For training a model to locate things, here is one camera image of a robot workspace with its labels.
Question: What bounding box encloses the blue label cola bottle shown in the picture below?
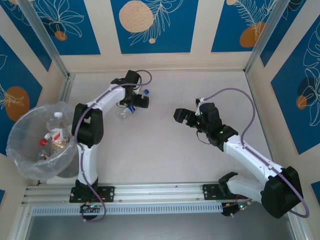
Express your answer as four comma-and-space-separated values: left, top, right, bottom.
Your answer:
116, 88, 151, 121

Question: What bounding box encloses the small red label water bottle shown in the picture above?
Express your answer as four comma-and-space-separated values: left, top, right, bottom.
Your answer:
46, 111, 66, 141

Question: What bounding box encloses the red gold label tea bottle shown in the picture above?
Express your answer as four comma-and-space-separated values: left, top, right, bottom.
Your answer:
51, 139, 71, 152

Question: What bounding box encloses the clear plastic bin with bag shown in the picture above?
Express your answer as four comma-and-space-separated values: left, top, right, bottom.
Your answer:
6, 101, 78, 180

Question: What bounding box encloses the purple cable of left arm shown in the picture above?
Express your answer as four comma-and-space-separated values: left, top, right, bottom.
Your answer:
73, 69, 153, 223

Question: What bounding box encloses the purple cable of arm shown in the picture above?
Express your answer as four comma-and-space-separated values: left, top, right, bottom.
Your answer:
73, 69, 153, 223
202, 87, 310, 219

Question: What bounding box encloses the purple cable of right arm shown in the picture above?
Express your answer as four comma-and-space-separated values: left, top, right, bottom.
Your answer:
202, 87, 310, 219

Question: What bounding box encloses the aluminium table side rail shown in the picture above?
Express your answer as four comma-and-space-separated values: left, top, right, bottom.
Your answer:
59, 74, 75, 106

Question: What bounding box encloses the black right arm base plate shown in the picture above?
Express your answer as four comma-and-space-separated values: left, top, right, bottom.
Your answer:
201, 183, 250, 201

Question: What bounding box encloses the aluminium mounting rail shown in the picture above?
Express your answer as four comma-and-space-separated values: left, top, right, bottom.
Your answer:
21, 181, 297, 206

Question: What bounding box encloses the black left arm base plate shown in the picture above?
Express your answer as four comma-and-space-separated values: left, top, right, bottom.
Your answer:
69, 185, 116, 204

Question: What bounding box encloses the grey slotted cable duct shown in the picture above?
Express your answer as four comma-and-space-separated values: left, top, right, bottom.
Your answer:
31, 202, 224, 216

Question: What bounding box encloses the aluminium frame post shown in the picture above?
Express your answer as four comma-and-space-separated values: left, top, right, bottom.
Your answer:
244, 0, 296, 75
17, 0, 76, 81

